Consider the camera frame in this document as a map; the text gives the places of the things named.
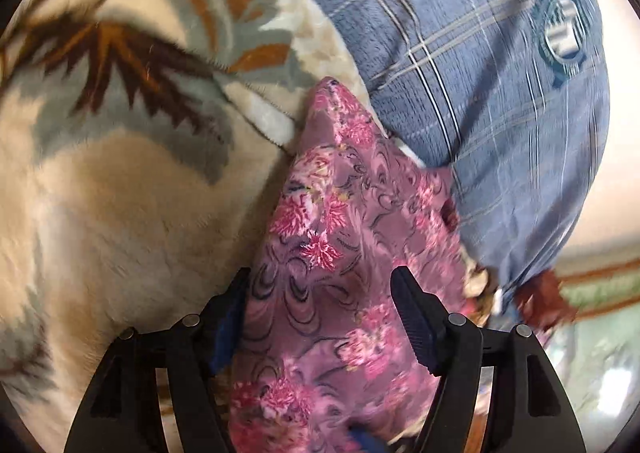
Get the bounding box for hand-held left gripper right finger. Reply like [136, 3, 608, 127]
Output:
[390, 265, 587, 453]

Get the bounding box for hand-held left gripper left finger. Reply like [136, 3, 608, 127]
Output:
[64, 267, 252, 453]

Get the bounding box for pink floral shirt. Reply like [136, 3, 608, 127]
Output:
[227, 77, 481, 453]

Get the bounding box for cream leaf-print blanket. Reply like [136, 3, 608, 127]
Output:
[0, 0, 381, 453]

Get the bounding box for blue plaid pillow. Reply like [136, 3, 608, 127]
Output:
[220, 0, 612, 314]

